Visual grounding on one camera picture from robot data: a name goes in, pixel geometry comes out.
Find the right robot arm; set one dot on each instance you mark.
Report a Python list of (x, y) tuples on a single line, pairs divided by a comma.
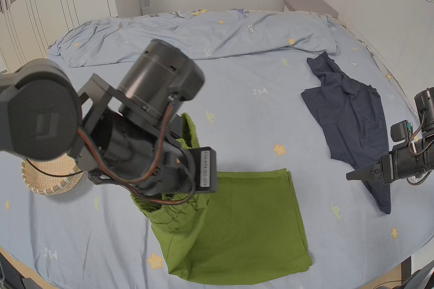
[(427, 104)]

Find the bed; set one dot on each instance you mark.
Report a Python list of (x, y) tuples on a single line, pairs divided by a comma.
[(254, 111)]

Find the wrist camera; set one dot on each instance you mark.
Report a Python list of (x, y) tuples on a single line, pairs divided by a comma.
[(178, 132), (400, 132)]

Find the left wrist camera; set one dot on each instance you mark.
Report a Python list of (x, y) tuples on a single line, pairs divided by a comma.
[(178, 132)]

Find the white wardrobe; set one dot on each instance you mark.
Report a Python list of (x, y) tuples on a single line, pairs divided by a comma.
[(51, 10)]

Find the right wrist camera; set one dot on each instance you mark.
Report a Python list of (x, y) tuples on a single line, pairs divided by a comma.
[(400, 132)]

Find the green shorts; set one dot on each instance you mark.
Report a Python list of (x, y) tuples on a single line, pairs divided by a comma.
[(244, 230)]

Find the round woven basket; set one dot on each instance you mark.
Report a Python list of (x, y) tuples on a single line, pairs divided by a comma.
[(51, 184)]

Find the grey bedside table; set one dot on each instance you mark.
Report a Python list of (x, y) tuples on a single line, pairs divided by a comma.
[(308, 3)]

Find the pale blue quilt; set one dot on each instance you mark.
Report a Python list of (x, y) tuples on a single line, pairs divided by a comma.
[(237, 37)]

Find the dark blue garment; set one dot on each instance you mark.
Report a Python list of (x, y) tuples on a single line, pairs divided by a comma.
[(352, 111)]

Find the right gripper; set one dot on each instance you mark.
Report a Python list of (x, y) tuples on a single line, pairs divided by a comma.
[(401, 164)]

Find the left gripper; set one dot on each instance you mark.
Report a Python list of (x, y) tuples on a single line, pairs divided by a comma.
[(135, 152)]

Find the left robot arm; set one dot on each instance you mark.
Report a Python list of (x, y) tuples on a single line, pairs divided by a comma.
[(34, 111)]

